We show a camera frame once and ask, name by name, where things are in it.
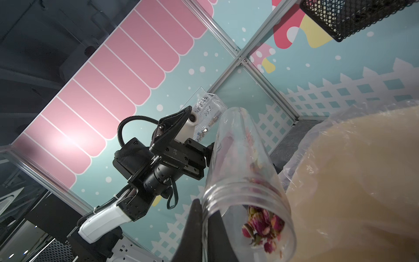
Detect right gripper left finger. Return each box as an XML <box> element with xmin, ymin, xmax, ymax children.
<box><xmin>171</xmin><ymin>199</ymin><xmax>203</xmax><ymax>262</ymax></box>

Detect beige trash bin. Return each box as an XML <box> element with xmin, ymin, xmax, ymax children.
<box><xmin>286</xmin><ymin>105</ymin><xmax>419</xmax><ymax>262</ymax></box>

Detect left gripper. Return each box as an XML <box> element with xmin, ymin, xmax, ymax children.
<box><xmin>113</xmin><ymin>106</ymin><xmax>213</xmax><ymax>197</ymax></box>

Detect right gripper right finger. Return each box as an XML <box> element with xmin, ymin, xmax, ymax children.
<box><xmin>207</xmin><ymin>211</ymin><xmax>239</xmax><ymax>262</ymax></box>

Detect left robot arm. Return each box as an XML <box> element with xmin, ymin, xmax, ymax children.
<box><xmin>77</xmin><ymin>106</ymin><xmax>212</xmax><ymax>244</ymax></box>

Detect dried rose buds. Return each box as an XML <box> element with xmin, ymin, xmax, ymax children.
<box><xmin>242</xmin><ymin>206</ymin><xmax>285</xmax><ymax>254</ymax></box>

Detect clear plastic bin liner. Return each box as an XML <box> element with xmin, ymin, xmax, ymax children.
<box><xmin>278</xmin><ymin>99</ymin><xmax>419</xmax><ymax>262</ymax></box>

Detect black wire mesh basket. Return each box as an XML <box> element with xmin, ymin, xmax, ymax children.
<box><xmin>300</xmin><ymin>0</ymin><xmax>416</xmax><ymax>42</ymax></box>

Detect clear tea jar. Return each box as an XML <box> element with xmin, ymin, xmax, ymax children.
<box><xmin>203</xmin><ymin>108</ymin><xmax>297</xmax><ymax>262</ymax></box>

